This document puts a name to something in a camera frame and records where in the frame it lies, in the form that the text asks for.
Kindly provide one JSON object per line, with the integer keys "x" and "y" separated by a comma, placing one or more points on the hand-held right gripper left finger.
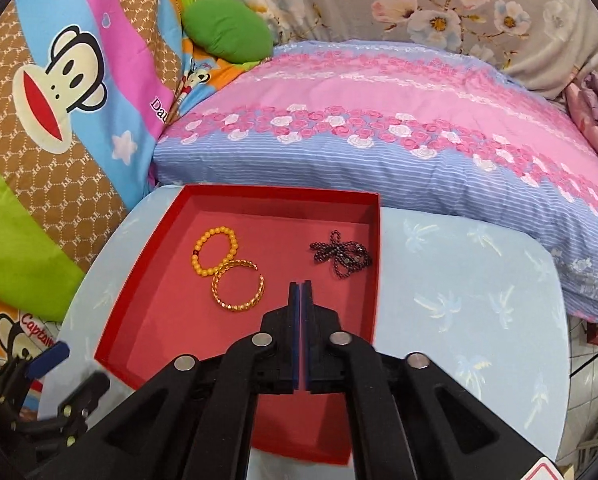
{"x": 293, "y": 340}

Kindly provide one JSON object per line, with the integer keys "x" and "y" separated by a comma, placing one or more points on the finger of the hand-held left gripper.
{"x": 49, "y": 358}
{"x": 86, "y": 395}

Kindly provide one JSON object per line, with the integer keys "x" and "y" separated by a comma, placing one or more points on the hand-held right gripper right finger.
{"x": 310, "y": 340}

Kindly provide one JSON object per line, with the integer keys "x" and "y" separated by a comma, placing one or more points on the red cardboard box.
{"x": 179, "y": 320}

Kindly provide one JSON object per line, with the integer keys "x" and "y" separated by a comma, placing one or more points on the gold open bangle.
{"x": 229, "y": 306}

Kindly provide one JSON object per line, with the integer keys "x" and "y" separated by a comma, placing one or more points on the cartoon monkey printed blanket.
{"x": 54, "y": 160}

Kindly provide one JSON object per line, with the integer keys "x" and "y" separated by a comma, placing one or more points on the pink blue floral pillow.
{"x": 379, "y": 110}

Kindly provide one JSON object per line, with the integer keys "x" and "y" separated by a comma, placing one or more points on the green cushion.
{"x": 229, "y": 30}

